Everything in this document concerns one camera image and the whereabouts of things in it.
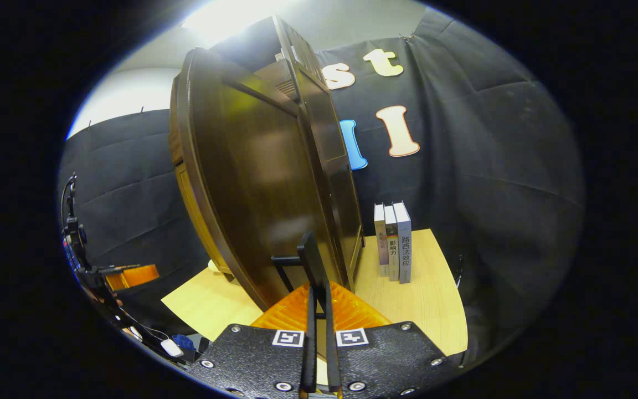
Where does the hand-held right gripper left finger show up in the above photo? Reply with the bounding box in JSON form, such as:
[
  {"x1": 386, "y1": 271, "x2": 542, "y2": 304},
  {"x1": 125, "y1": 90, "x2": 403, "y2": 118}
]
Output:
[{"x1": 189, "y1": 283, "x2": 317, "y2": 398}]

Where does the dark grey book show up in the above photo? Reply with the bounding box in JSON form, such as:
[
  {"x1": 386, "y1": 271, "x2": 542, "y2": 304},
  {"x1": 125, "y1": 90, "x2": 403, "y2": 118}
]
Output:
[{"x1": 384, "y1": 205, "x2": 400, "y2": 280}]

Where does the large ceiling light panel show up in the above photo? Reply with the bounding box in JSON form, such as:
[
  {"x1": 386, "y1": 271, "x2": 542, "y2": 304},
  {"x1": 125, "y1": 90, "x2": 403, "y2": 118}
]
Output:
[{"x1": 181, "y1": 0, "x2": 297, "y2": 45}]

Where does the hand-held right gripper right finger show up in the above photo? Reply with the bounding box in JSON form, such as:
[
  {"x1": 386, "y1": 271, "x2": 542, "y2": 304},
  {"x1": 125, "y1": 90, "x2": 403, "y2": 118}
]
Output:
[{"x1": 325, "y1": 280, "x2": 455, "y2": 398}]

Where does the blue grey book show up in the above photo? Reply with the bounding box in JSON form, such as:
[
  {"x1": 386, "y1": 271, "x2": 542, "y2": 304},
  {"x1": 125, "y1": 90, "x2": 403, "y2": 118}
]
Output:
[{"x1": 393, "y1": 201, "x2": 412, "y2": 284}]

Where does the wooden cabinet door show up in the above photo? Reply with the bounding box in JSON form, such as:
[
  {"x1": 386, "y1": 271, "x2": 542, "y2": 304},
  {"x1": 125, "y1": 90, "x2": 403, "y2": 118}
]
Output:
[
  {"x1": 171, "y1": 47, "x2": 353, "y2": 312},
  {"x1": 175, "y1": 162, "x2": 232, "y2": 279}
]

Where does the black backdrop cloth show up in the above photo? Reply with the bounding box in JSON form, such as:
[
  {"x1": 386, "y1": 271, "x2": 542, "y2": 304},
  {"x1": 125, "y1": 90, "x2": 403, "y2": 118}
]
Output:
[{"x1": 59, "y1": 7, "x2": 585, "y2": 355}]

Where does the wooden double-door shoe cabinet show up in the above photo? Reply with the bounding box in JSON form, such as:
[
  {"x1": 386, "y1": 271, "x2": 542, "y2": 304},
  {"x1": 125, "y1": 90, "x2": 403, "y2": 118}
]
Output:
[{"x1": 168, "y1": 16, "x2": 365, "y2": 284}]

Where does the thin cable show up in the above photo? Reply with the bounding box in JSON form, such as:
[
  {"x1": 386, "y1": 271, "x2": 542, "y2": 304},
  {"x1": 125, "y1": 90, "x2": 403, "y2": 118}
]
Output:
[{"x1": 113, "y1": 309, "x2": 188, "y2": 362}]

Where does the pale beige book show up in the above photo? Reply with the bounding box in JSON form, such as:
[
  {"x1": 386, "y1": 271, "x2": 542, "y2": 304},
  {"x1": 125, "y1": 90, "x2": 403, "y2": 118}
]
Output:
[{"x1": 374, "y1": 203, "x2": 389, "y2": 277}]

